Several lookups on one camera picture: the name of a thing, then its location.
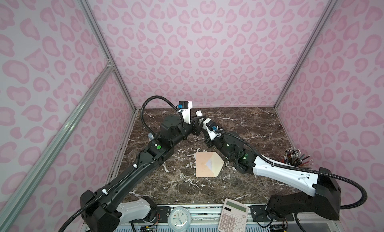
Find beige envelope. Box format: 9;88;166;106
195;152;224;178

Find black corrugated cable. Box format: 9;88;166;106
58;95;181;232
215;129;368;210

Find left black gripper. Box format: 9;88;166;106
171;113;206;149

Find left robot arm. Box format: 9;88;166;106
81;116;218;232

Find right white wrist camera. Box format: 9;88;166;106
203;118;222;141

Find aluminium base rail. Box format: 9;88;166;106
80;203;344;232

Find light blue box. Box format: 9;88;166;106
148;133;154;141

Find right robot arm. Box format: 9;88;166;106
203;132;341;221

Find white round clock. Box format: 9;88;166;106
168;206;192;232

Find right black corrugated cable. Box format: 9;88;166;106
215;129;368;210

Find left black corrugated cable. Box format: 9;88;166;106
58;95;181;232

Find white calculator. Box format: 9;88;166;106
218;199;250;232

